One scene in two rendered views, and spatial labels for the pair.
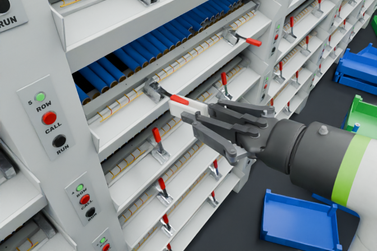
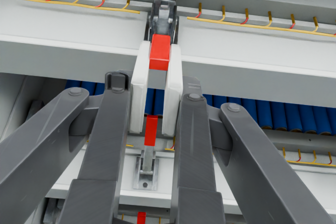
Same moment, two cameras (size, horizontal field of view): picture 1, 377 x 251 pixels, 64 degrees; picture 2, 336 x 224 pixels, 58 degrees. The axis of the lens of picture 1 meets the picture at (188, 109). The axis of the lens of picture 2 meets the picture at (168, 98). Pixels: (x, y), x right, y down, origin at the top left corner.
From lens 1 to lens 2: 0.41 m
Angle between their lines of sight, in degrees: 37
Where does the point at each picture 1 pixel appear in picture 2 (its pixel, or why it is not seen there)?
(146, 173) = not seen: hidden behind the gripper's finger
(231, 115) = (182, 157)
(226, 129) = (79, 176)
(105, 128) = (18, 15)
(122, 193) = not seen: hidden behind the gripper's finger
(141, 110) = (103, 36)
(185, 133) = (221, 182)
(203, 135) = (30, 130)
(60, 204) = not seen: outside the picture
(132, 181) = (71, 168)
